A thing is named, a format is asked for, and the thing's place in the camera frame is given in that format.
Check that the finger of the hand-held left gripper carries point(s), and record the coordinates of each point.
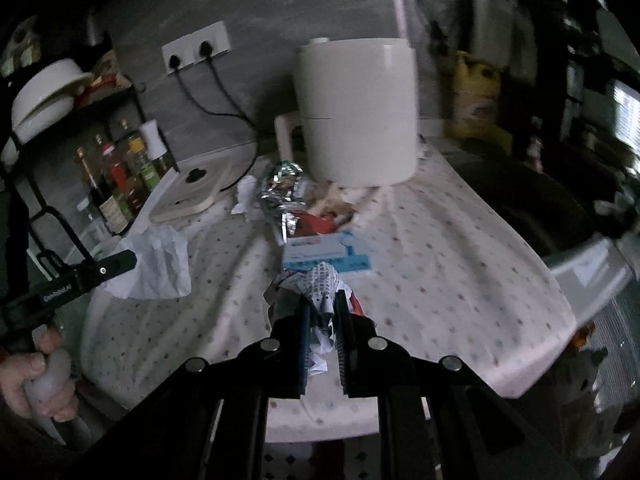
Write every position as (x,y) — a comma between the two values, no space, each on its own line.
(112,266)

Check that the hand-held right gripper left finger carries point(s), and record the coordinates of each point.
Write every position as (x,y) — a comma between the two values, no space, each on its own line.
(304,355)

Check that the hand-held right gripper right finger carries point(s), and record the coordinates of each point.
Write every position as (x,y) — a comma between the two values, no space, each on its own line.
(341,350)

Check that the white tissue sheet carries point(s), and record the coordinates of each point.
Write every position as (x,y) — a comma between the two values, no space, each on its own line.
(155,265)

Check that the printed paper wrapper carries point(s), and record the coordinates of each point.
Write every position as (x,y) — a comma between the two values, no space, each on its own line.
(320,282)

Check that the red packet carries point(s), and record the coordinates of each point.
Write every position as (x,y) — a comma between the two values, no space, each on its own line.
(315,225)

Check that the person's left hand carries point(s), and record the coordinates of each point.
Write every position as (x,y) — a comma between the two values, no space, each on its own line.
(20,385)

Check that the black metal rack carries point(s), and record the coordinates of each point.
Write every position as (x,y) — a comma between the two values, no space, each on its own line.
(25,220)

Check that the row of seasoning bottles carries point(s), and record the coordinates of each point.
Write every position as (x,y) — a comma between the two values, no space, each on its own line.
(120,180)

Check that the blue and white carton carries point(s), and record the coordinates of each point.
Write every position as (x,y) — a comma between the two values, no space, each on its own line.
(325,252)

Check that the cream appliance base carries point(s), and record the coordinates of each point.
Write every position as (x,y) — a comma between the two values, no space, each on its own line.
(195,185)

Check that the dotted white tablecloth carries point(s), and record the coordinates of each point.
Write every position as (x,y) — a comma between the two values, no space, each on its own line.
(425,270)

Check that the white grinder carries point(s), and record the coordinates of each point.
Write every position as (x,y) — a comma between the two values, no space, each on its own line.
(152,137)

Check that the crumpled beige wrapper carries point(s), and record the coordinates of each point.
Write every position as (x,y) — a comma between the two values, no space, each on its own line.
(332,205)

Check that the small white crumpled tissue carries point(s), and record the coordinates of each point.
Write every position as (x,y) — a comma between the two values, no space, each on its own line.
(245,200)

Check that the white bowl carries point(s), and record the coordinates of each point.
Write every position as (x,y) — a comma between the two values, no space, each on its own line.
(42,117)
(55,80)

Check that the silver foil wrapper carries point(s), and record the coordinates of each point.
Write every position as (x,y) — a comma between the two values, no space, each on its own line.
(280,185)

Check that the steel sink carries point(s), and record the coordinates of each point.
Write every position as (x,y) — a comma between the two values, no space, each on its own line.
(525,200)

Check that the white air fryer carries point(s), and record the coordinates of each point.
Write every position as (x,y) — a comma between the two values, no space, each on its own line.
(360,110)

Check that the small pink bottle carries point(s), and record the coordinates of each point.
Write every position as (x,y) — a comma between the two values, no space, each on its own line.
(536,152)

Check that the white double wall socket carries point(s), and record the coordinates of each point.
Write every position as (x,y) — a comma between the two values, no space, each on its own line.
(195,50)

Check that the grey wall appliance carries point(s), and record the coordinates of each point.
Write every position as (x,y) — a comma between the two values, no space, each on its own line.
(492,20)

